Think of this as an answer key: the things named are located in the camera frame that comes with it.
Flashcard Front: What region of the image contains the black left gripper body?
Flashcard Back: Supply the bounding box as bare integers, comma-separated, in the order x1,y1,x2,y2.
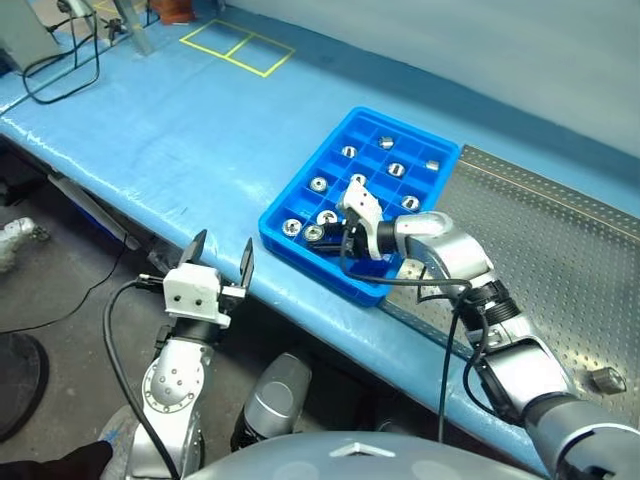
218,282,248,315

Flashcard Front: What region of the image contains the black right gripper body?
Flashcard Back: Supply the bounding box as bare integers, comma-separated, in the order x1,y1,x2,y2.
341,209,374,260

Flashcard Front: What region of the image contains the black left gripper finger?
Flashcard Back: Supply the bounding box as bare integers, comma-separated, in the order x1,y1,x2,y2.
237,237,256,290
177,228,208,266

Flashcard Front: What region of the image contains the blue compartment tray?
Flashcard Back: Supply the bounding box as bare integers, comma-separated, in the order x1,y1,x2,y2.
257,105,461,309

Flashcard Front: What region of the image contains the grey box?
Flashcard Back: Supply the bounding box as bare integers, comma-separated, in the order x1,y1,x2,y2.
0,0,62,70

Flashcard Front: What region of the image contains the blue plastic table cover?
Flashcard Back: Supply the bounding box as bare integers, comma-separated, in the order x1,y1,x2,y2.
0,0,640,476

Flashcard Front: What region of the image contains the grey rounded leg shell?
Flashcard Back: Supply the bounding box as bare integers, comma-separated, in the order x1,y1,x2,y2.
243,351,314,442

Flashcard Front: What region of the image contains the silver robot torso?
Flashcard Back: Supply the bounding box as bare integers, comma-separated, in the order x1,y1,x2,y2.
189,432,547,480

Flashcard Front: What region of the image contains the grey lumpy object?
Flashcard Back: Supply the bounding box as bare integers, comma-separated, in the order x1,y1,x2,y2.
0,216,37,275

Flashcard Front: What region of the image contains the perforated metal tray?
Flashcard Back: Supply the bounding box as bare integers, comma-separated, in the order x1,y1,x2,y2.
382,143,640,476

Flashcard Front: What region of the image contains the black round stand base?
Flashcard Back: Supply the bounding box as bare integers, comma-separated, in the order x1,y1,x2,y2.
0,331,50,442

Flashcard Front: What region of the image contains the orange object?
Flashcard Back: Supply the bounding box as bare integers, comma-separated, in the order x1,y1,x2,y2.
149,0,197,26

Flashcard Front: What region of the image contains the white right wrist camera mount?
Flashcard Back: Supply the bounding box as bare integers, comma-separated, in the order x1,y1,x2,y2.
335,174,384,261

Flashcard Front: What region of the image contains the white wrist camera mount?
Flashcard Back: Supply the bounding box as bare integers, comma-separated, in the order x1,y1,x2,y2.
162,263,232,329
335,174,384,261

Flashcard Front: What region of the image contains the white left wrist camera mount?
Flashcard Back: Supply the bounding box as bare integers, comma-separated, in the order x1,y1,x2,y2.
162,263,232,329

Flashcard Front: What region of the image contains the grey table frame bar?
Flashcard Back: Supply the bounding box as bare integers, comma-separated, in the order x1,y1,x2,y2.
46,171,143,251

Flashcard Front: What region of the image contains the thin black floor cable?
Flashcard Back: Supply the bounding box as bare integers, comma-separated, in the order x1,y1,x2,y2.
0,238,132,335

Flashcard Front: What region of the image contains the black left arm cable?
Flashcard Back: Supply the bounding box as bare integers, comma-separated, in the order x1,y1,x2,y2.
102,273,181,480

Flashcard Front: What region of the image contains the black looped cable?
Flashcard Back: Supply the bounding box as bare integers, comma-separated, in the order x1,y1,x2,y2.
21,3,102,106

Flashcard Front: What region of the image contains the metal post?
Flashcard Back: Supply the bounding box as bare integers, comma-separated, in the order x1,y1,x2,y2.
112,0,152,57

